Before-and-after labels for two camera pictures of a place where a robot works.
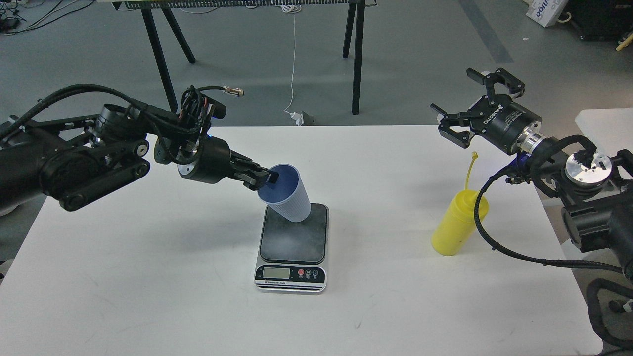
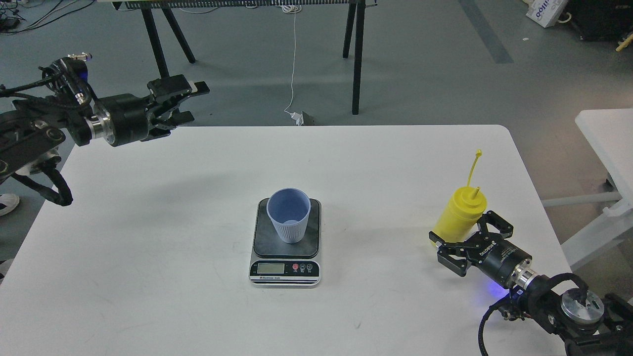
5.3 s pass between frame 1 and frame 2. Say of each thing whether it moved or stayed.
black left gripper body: moved
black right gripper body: moved
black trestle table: stayed
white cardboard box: stayed
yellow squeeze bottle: stayed
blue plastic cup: moved
